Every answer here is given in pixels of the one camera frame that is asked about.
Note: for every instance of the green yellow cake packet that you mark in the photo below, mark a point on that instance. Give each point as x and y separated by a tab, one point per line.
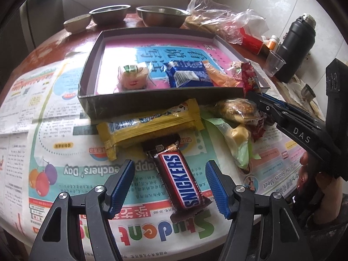
239	138

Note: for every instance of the pink printed booklet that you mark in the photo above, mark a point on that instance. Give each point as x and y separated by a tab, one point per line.
114	57

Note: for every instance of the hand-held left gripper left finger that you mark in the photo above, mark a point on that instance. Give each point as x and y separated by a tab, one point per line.
122	187

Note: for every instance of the handwritten paper sheet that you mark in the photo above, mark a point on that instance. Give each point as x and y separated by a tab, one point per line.
289	89

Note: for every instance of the red stick snack packet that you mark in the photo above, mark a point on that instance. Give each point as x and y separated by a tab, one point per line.
250	78

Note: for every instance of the person's right hand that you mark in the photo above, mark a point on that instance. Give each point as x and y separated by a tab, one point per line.
326	190

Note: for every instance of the black thermos bottle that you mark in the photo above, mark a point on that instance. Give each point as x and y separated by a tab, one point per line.
296	46

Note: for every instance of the orange snack packet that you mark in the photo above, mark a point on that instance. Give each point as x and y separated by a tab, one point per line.
220	77

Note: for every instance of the large steel bowl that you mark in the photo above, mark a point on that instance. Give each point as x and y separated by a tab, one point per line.
163	17

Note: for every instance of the red tissue box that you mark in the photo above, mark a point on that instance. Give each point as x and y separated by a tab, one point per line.
252	43

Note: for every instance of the clear plastic cup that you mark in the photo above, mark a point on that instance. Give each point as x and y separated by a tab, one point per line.
274	64

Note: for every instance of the small steel cup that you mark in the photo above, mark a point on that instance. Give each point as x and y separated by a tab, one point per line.
307	92

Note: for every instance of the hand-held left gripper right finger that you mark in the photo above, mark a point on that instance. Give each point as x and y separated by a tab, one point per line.
217	190

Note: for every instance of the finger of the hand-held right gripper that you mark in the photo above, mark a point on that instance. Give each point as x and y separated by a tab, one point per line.
280	102
299	134

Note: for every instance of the clear plastic bag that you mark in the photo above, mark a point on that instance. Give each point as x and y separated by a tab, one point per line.
217	16

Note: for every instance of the dark refrigerator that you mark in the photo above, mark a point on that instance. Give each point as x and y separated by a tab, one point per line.
40	13

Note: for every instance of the dark candy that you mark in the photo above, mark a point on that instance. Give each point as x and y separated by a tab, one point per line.
258	130

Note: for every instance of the colourful newspaper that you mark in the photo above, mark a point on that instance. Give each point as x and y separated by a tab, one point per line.
68	146

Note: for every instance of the person's right forearm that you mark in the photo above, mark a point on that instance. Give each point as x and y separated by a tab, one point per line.
326	239

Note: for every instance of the orange pill bottle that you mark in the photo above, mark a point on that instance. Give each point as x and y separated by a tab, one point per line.
272	44

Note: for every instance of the small green-label cake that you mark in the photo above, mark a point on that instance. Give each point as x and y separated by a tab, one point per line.
133	77

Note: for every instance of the blue wafer packet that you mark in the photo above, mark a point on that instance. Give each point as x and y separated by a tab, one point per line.
190	73

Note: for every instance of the brown chocolate bar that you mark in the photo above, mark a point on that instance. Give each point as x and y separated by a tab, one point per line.
179	176

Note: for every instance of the small steel bowl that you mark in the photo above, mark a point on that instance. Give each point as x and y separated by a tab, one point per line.
108	16

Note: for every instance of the dark cardboard box tray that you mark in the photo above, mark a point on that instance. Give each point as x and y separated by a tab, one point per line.
130	106

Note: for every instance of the cream ceramic bowl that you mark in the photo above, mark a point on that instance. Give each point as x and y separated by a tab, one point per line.
77	24

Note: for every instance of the yellow wafer bar packet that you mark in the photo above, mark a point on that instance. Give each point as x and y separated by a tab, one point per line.
152	123

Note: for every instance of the brown cake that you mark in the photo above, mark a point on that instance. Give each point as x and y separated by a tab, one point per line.
233	108

